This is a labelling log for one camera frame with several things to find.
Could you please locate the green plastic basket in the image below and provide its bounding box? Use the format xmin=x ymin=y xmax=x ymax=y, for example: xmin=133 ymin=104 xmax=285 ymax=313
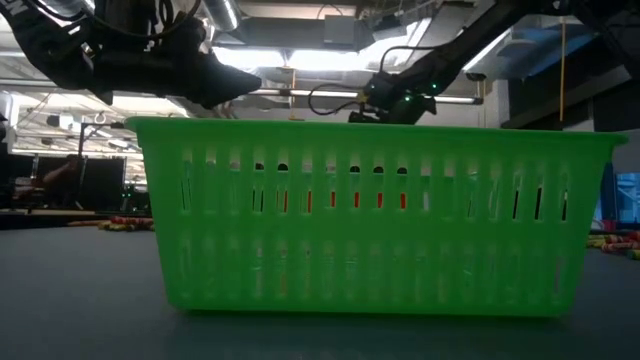
xmin=124 ymin=116 xmax=630 ymax=319

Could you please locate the blue panel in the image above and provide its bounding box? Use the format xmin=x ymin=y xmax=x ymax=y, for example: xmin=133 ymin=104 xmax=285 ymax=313
xmin=615 ymin=173 xmax=640 ymax=224

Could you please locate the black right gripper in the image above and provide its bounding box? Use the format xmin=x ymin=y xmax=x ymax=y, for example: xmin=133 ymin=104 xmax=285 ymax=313
xmin=348 ymin=69 xmax=440 ymax=125

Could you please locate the silver rectangular air duct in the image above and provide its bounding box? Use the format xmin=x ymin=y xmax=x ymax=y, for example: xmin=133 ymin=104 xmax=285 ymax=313
xmin=407 ymin=14 xmax=601 ymax=81

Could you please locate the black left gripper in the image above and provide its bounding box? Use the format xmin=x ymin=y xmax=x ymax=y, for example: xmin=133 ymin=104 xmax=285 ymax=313
xmin=82 ymin=0 xmax=263 ymax=110

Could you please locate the long tube light fixture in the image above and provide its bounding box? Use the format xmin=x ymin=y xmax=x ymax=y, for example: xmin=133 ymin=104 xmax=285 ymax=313
xmin=249 ymin=85 xmax=484 ymax=105

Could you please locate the grey ceiling unit box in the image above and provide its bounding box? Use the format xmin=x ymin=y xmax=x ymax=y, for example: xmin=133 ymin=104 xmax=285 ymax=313
xmin=322 ymin=14 xmax=359 ymax=49

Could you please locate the silver round air duct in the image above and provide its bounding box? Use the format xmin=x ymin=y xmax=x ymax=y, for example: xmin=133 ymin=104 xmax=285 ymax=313
xmin=202 ymin=0 xmax=241 ymax=32

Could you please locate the dark monitor screen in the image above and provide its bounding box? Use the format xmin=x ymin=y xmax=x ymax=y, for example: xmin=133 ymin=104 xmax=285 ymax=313
xmin=82 ymin=157 xmax=126 ymax=211

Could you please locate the person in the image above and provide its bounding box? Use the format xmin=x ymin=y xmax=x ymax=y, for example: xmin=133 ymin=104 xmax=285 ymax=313
xmin=42 ymin=153 xmax=86 ymax=201

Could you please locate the black cable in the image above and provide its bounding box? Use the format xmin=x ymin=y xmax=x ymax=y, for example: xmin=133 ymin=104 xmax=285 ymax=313
xmin=307 ymin=82 xmax=374 ymax=117

